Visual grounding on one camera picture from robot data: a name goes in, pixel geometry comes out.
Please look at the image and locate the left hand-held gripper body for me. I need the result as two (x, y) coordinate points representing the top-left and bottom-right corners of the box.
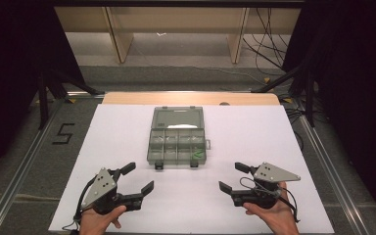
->
(80, 166), (144, 216)

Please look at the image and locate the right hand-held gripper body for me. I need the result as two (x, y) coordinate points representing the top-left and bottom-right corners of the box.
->
(230, 162), (302, 210)

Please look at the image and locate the transparent grey compartment box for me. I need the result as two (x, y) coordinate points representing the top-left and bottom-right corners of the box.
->
(146, 105), (212, 170)

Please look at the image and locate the person's left hand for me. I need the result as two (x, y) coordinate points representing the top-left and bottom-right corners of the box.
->
(78, 205), (127, 235)

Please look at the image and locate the person's right hand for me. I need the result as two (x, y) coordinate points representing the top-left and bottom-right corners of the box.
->
(243, 181), (301, 235)

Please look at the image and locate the white table sheet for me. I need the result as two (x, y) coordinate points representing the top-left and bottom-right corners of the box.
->
(48, 103), (336, 234)

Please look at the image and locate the wooden table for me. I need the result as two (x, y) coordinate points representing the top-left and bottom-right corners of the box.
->
(101, 91), (281, 106)

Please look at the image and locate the black metal stand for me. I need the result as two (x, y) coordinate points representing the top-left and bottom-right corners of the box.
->
(250, 63), (317, 128)
(37, 68), (106, 131)

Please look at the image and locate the black curtain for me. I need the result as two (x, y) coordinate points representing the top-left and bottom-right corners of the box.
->
(282, 0), (376, 229)
(0, 0), (86, 190)

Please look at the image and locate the beige wooden desk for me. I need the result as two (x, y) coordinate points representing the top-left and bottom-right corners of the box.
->
(54, 7), (302, 65)

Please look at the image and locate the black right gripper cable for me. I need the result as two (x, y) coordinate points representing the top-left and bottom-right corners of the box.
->
(239, 176), (300, 224)

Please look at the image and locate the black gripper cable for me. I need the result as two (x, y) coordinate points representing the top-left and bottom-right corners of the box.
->
(239, 176), (300, 224)
(61, 175), (98, 232)

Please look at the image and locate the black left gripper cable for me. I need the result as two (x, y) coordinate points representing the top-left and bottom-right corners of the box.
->
(61, 175), (98, 232)

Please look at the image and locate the aluminium floor rail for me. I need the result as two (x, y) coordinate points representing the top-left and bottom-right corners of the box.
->
(0, 91), (106, 235)
(297, 115), (370, 235)

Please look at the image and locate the bundle of black cables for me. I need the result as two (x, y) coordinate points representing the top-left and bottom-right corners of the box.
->
(242, 7), (297, 77)

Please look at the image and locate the black frame beam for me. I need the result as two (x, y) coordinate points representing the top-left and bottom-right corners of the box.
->
(43, 0), (307, 9)

